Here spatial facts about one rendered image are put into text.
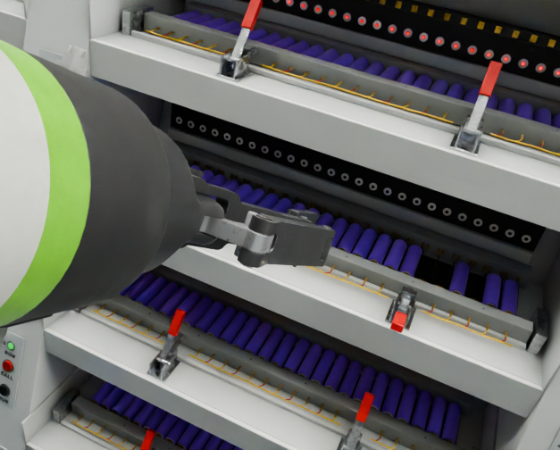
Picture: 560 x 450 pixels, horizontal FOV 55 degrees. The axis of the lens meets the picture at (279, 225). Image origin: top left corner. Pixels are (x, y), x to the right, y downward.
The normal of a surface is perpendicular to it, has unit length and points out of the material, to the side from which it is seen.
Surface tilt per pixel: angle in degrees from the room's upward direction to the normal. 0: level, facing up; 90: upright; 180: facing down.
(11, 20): 107
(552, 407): 90
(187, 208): 80
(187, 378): 17
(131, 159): 57
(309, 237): 87
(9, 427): 90
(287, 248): 87
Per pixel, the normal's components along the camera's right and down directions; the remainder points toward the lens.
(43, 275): 0.79, 0.58
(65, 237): 0.91, 0.34
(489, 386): -0.39, 0.47
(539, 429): -0.33, 0.20
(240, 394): 0.15, -0.82
